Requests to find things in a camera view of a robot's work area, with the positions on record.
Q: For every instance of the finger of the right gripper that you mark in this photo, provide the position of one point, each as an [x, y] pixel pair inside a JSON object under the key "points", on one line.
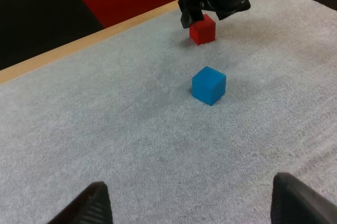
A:
{"points": [[231, 10], [190, 14]]}

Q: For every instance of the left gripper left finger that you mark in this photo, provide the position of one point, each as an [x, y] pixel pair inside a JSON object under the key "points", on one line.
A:
{"points": [[92, 205]]}

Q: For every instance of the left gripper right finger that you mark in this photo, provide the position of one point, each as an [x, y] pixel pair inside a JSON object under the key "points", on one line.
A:
{"points": [[297, 203]]}

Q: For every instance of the red cube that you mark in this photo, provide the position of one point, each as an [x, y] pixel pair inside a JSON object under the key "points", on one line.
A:
{"points": [[202, 31]]}

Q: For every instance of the blue cube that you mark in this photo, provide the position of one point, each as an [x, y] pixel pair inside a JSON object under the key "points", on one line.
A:
{"points": [[208, 86]]}

